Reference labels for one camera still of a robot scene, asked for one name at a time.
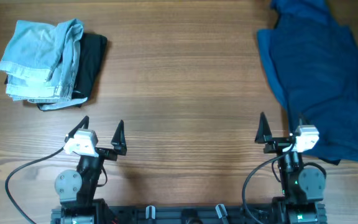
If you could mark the light blue folded jeans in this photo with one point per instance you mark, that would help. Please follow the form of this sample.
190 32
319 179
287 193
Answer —
41 62

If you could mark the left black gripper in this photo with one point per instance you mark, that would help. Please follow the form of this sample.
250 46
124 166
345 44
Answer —
103 151

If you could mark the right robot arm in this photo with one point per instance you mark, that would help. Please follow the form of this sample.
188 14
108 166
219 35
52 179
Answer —
303 184

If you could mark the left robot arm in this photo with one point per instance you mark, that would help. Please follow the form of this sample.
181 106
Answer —
76 188

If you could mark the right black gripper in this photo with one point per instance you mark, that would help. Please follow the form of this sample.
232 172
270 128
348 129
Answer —
279 142

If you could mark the black folded garment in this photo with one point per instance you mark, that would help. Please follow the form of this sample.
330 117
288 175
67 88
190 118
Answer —
93 48

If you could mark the blue t-shirt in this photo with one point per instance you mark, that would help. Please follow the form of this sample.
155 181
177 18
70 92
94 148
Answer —
315 10

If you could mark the dark navy blue shorts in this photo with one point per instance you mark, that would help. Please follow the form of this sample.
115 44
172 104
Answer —
317 66

